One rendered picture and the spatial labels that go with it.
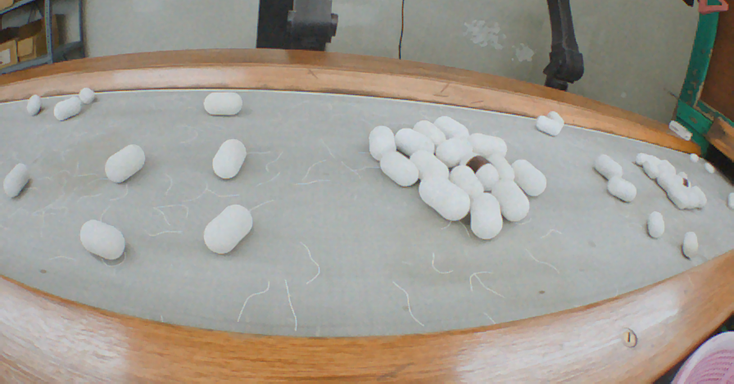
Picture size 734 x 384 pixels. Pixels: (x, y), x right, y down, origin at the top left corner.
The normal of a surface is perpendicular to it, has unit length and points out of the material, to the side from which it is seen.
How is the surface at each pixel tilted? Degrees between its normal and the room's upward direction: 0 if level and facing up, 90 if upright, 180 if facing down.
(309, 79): 45
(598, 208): 0
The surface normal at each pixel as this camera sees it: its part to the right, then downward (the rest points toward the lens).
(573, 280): 0.14, -0.84
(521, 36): 0.18, 0.55
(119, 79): 0.18, -0.20
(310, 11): 0.22, 0.06
